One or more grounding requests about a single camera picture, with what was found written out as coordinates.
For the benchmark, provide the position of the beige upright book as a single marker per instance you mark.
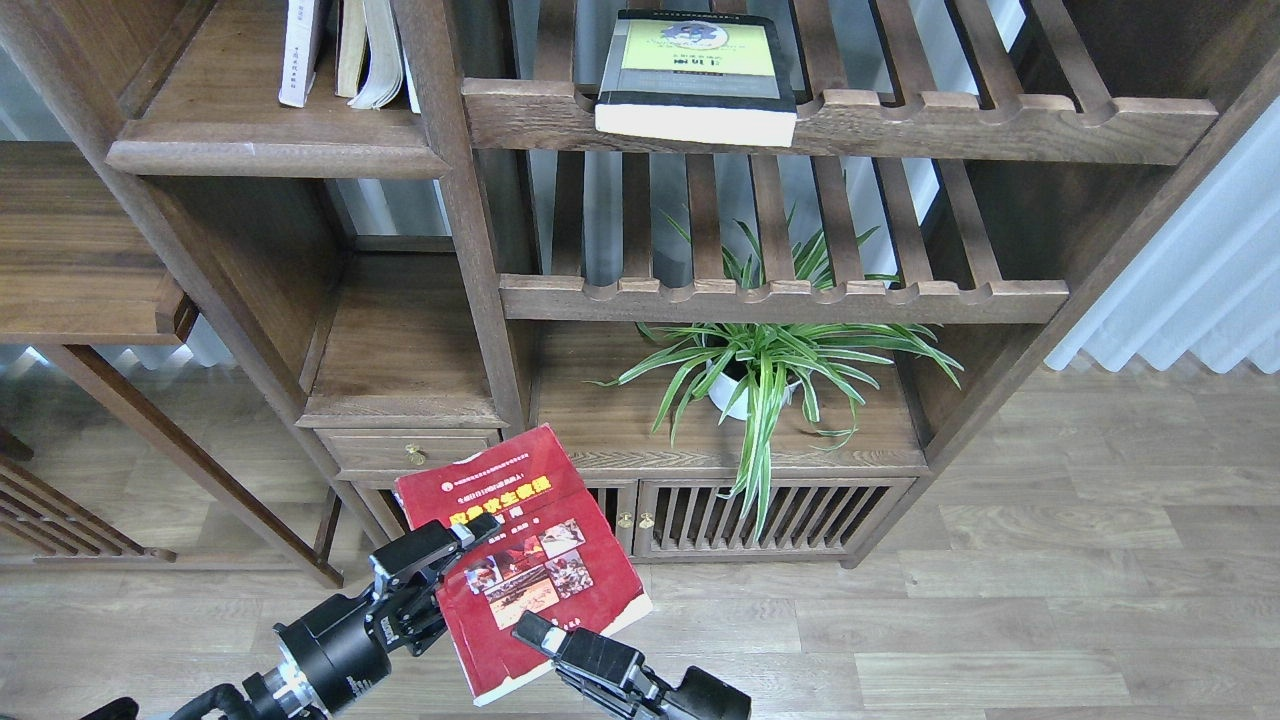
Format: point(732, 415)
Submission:
point(352, 48)

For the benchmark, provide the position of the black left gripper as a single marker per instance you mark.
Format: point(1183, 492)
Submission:
point(340, 649)

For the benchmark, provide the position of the white plant pot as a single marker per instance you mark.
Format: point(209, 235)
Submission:
point(729, 389)

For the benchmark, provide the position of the white pleated curtain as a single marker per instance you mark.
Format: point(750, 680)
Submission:
point(1207, 284)

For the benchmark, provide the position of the white lavender book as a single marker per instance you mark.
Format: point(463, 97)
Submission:
point(305, 23)

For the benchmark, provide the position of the green spider plant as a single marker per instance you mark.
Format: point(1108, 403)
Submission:
point(838, 353)

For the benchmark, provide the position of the brass drawer knob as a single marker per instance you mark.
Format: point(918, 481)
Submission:
point(414, 455)

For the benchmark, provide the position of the dark wooden side table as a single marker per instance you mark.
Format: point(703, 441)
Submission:
point(119, 448)

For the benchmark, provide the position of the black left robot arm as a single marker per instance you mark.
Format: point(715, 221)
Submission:
point(252, 701)

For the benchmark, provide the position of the red cover book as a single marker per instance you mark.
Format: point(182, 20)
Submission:
point(555, 554)

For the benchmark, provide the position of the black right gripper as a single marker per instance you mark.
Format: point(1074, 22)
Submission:
point(615, 676)

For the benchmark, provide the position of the yellow and black book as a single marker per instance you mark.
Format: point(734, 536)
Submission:
point(697, 77)

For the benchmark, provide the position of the dark wooden bookshelf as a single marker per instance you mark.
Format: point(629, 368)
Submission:
point(398, 278)

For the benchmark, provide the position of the open-paged upright book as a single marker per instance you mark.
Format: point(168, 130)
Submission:
point(385, 75)

